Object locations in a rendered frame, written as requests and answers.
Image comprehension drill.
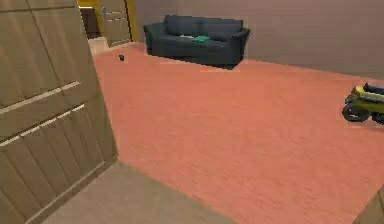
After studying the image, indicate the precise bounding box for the dark blue sofa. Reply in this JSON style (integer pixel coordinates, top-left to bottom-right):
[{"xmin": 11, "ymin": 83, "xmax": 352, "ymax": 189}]
[{"xmin": 143, "ymin": 14, "xmax": 251, "ymax": 67}]

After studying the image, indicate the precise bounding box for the brown wooden room door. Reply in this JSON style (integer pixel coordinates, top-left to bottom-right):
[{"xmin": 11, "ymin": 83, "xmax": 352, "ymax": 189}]
[{"xmin": 99, "ymin": 0, "xmax": 132, "ymax": 48}]

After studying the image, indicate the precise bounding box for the brown wooden cupboard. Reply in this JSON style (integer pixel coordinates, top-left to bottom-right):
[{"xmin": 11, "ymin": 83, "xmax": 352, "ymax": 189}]
[{"xmin": 0, "ymin": 0, "xmax": 120, "ymax": 224}]

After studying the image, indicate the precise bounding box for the yellow toy motorcycle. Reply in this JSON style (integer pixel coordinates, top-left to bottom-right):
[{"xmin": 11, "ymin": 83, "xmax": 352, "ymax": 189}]
[{"xmin": 341, "ymin": 82, "xmax": 384, "ymax": 126}]

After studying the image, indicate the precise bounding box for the cyan portable record player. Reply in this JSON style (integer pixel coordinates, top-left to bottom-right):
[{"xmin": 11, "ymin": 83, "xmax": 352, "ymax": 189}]
[{"xmin": 191, "ymin": 34, "xmax": 212, "ymax": 44}]

